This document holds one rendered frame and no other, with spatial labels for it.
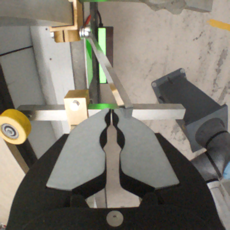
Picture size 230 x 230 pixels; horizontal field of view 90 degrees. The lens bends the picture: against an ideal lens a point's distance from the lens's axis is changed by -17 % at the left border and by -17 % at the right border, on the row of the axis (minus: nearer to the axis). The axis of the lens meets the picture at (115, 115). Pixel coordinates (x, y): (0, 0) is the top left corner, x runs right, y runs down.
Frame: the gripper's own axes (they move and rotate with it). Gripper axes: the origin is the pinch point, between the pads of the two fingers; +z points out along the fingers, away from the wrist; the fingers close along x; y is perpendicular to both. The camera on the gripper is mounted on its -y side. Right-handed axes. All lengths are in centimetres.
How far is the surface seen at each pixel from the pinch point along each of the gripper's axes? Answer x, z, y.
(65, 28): -7.4, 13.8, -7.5
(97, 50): -1.5, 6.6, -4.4
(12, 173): -31.8, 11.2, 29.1
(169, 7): 9.6, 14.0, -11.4
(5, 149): -28.0, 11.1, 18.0
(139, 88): 26, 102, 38
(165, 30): 42, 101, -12
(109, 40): -0.3, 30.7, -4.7
